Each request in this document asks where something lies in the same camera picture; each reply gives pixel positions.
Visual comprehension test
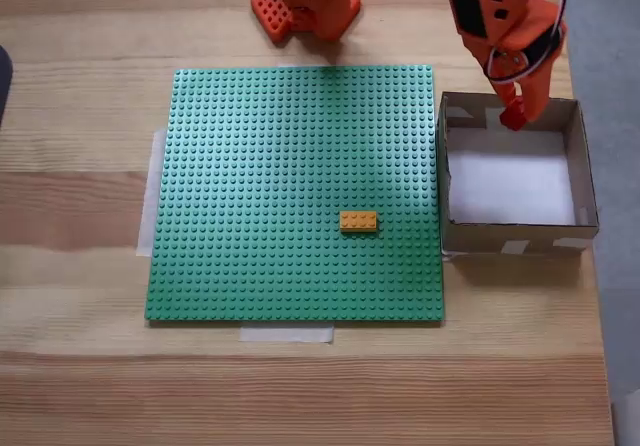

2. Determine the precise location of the red lego block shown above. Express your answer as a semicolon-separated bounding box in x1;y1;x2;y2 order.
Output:
499;99;527;132

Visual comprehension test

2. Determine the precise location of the open cardboard box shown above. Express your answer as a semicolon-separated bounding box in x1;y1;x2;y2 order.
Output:
435;90;600;262

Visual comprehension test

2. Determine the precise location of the yellow lego block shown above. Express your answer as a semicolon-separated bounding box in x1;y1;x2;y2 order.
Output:
339;210;379;236

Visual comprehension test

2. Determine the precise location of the green lego baseplate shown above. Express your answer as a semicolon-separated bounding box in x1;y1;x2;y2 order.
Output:
143;64;446;327

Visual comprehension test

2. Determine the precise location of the white paper sheet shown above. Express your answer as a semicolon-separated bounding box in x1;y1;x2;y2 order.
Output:
444;129;578;226

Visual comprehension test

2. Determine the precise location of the black rounded object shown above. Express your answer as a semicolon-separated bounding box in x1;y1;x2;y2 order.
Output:
0;44;15;132

